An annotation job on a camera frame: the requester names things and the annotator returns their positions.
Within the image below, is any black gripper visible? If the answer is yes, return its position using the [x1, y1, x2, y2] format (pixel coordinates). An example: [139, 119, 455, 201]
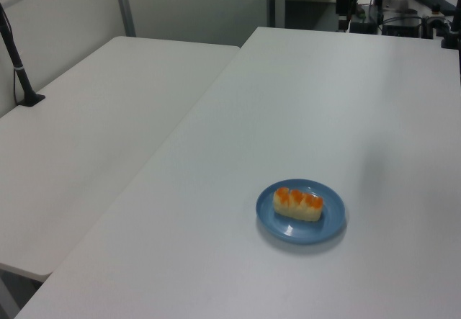
[336, 0, 353, 32]

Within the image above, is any bread with orange topping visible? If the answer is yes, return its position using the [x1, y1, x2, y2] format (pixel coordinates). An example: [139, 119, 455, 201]
[272, 186, 324, 223]

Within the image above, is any black equipment box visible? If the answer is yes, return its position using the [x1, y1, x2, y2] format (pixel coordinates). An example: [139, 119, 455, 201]
[382, 16, 422, 37]
[349, 21, 378, 35]

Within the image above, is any black clamp stand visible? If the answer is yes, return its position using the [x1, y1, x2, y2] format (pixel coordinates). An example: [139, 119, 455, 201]
[441, 0, 461, 50]

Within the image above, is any blue plate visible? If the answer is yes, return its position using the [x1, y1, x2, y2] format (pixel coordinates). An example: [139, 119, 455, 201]
[255, 178, 348, 245]

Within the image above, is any white side table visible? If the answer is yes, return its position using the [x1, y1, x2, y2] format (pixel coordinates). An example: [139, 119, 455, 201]
[0, 36, 241, 277]

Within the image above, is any grey metal frame post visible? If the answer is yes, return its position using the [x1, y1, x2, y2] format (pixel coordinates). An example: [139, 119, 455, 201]
[268, 0, 287, 29]
[112, 0, 137, 38]

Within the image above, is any silver metal bracket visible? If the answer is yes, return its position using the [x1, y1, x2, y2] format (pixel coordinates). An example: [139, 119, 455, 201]
[421, 14, 451, 40]

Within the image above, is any black camera pole with base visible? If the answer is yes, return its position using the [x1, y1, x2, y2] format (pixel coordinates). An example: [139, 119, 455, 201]
[0, 1, 47, 107]

